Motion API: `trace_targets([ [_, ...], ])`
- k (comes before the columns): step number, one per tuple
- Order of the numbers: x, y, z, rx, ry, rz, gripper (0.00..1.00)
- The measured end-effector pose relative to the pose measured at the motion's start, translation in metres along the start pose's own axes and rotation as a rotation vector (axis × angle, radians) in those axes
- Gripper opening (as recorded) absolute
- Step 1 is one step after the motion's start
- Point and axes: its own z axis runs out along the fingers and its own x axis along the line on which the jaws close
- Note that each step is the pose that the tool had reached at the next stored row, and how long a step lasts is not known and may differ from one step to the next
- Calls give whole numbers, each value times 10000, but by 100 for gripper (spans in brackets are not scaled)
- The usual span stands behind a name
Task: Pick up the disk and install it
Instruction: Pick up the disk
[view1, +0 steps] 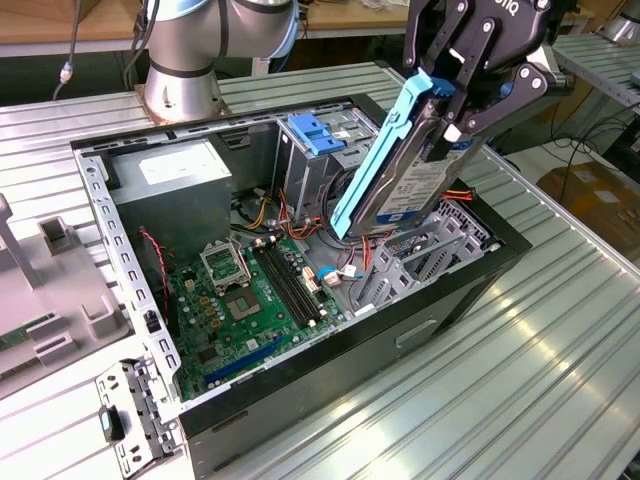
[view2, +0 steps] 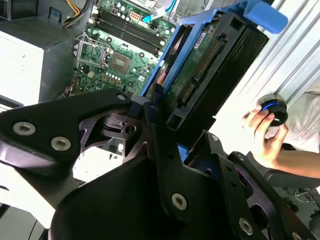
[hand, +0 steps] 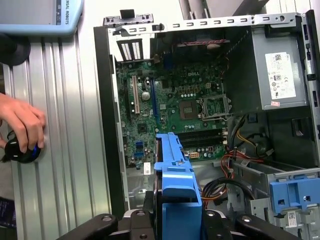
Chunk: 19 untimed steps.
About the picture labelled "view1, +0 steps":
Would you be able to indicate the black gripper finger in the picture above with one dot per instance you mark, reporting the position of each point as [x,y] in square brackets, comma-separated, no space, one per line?
[477,57]
[414,45]

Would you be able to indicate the hard disk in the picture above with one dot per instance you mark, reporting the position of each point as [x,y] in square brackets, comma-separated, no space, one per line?
[400,175]

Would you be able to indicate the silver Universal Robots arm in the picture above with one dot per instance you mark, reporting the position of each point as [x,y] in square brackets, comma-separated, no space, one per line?
[175,90]

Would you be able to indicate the metal disk bay cage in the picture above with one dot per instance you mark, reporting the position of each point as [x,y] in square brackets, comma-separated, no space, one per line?
[395,285]

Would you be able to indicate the long wooden desk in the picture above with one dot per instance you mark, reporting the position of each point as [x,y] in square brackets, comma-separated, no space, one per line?
[350,20]

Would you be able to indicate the metal slat side table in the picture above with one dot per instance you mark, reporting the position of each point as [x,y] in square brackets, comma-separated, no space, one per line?
[600,65]

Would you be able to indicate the blue drive latch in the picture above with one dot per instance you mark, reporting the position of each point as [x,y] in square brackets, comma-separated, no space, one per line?
[315,135]

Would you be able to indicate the metal optical drive cage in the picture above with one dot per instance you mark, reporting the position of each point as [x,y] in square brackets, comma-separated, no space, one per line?
[305,185]

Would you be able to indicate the brown cardboard box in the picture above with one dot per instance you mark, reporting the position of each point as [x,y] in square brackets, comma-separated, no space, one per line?
[610,215]

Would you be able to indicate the black RAM slot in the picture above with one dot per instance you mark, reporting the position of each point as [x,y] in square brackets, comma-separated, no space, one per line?
[283,289]
[298,285]

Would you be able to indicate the grey power supply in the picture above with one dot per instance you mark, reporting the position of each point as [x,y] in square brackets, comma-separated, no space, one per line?
[170,210]

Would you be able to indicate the CPU socket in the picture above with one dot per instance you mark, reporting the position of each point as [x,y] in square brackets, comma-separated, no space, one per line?
[242,305]

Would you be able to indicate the green motherboard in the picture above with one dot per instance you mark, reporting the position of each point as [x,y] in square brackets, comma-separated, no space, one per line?
[235,350]

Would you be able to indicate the black open PC case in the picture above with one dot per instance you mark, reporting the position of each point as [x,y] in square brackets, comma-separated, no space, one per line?
[325,390]

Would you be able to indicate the blue expansion slot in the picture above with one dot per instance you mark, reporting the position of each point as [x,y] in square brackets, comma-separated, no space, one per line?
[245,361]

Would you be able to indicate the grey parts rack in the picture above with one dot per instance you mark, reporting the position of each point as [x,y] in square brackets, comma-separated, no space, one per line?
[65,290]

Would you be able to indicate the black blue latch clip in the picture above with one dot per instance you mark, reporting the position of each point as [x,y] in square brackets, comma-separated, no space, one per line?
[111,422]

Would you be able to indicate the green RAM stick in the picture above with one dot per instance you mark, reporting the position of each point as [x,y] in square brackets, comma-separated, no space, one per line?
[17,337]

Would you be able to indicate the hinged metal slot bracket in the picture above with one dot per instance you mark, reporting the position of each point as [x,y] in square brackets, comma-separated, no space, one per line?
[145,395]

